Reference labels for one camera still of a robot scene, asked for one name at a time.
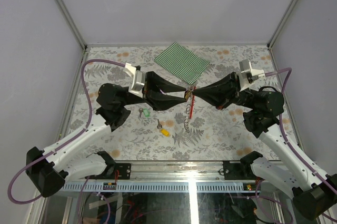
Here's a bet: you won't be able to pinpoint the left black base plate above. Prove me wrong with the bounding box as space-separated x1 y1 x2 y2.
89 163 132 181

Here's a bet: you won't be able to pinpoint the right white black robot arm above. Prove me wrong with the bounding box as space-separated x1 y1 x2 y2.
193 70 336 220

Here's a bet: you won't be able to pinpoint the aluminium frame profiles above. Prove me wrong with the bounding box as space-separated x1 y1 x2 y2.
39 0 316 161

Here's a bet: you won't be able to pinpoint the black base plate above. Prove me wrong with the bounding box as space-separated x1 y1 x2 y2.
218 161 244 180
89 163 132 181

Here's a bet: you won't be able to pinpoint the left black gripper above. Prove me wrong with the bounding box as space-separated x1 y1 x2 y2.
121 72 187 111

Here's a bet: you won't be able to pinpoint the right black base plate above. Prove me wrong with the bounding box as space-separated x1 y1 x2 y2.
218 161 244 180

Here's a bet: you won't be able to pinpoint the aluminium mounting rail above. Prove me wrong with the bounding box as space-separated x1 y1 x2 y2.
39 160 323 181

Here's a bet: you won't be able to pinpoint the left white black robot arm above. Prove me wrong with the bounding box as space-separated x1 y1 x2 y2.
26 71 186 198

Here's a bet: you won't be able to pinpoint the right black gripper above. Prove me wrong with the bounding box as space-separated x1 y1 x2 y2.
193 72 259 110

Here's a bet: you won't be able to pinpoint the key with green tag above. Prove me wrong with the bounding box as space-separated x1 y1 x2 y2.
138 108 150 118

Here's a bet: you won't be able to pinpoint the green striped folded cloth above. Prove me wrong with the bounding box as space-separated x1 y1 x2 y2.
154 42 210 85

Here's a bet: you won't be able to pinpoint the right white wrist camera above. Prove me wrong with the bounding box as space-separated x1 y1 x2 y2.
237 59 265 91

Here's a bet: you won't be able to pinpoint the blue slotted cable duct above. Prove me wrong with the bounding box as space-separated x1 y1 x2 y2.
60 181 247 193

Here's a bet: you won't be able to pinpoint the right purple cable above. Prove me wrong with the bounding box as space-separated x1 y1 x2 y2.
255 67 337 224

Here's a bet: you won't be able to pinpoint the purple cable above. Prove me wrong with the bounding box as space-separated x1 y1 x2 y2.
255 67 337 224
7 59 127 205

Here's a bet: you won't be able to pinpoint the floral table mat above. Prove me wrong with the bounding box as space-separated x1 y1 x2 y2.
68 45 277 161

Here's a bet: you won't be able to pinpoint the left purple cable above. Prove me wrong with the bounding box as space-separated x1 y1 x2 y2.
7 59 127 205

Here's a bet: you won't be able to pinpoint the key with yellow tag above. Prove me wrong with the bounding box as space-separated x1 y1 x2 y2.
157 120 170 137

